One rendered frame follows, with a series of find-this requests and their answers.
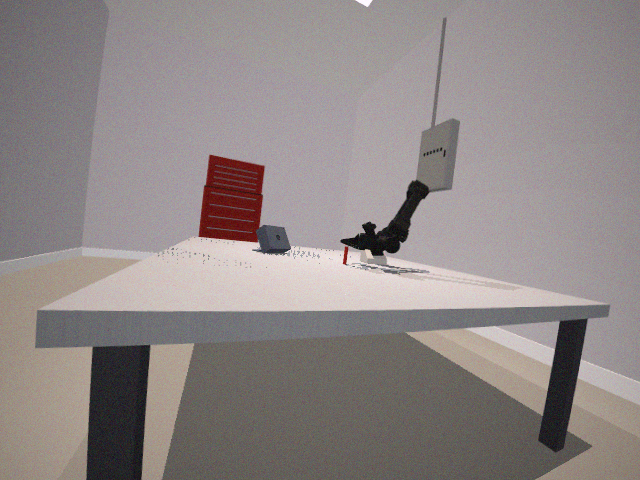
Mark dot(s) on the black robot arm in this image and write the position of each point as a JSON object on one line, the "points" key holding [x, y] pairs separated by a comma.
{"points": [[398, 228]]}

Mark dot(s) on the grey sloped panel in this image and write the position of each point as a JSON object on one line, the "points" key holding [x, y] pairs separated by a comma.
{"points": [[272, 239]]}

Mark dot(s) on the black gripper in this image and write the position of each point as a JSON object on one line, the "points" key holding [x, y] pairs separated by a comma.
{"points": [[362, 242]]}

